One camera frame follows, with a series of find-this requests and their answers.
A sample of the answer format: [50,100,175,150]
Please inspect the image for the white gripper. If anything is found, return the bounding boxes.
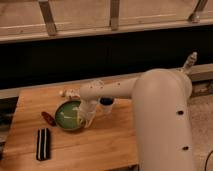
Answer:
[77,100,98,128]

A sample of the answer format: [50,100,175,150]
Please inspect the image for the green ceramic bowl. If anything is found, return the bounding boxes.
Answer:
[55,101,86,131]

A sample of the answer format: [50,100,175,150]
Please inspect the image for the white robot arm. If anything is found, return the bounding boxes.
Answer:
[79,69,195,171]

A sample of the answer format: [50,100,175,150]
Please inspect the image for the white cup blue inside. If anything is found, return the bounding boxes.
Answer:
[99,98,114,115]

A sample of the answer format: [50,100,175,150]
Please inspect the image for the small dark red object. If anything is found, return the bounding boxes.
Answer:
[41,111,56,126]

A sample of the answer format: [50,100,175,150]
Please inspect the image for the black white striped object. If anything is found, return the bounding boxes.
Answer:
[36,128,51,161]

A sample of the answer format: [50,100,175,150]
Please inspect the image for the white spray bottle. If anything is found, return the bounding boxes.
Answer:
[181,52,197,74]

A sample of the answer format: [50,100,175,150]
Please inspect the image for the metal window frame rail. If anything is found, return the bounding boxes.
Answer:
[0,0,213,43]

